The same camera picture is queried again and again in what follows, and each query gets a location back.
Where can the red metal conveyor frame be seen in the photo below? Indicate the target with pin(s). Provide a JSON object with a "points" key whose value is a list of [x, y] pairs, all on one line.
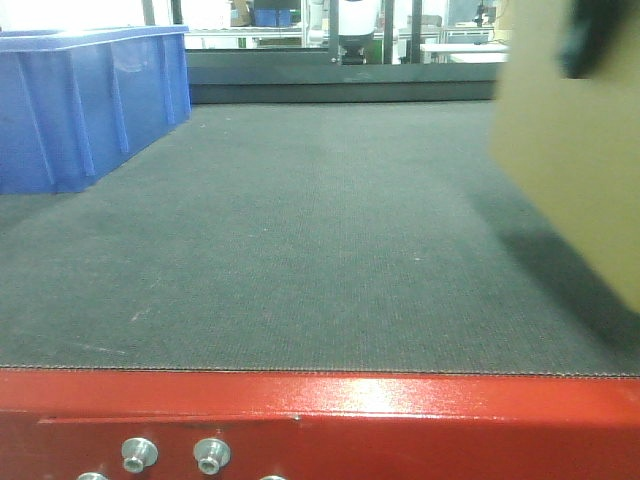
{"points": [[59, 424]]}

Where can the silver hex bolt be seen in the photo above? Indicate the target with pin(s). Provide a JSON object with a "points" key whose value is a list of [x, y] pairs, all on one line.
{"points": [[211, 455], [138, 453]]}

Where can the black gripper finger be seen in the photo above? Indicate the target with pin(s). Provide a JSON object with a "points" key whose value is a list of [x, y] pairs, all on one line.
{"points": [[589, 31]]}

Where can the white background table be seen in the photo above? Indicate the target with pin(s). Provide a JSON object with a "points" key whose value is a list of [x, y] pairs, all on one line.
{"points": [[465, 53]]}

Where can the tall brown cardboard box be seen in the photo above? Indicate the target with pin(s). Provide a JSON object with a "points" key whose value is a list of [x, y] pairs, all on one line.
{"points": [[572, 145]]}

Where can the large blue plastic crate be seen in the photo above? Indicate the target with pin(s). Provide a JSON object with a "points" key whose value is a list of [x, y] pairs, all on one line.
{"points": [[75, 105]]}

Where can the silver hex bolt left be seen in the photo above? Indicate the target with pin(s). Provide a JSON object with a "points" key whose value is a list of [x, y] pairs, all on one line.
{"points": [[138, 453]]}

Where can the white robot torso background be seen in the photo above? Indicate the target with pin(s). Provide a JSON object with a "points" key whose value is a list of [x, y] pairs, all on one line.
{"points": [[356, 25]]}

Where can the silver hex bolt right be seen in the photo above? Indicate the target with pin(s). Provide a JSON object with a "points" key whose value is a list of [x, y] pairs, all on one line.
{"points": [[211, 455]]}

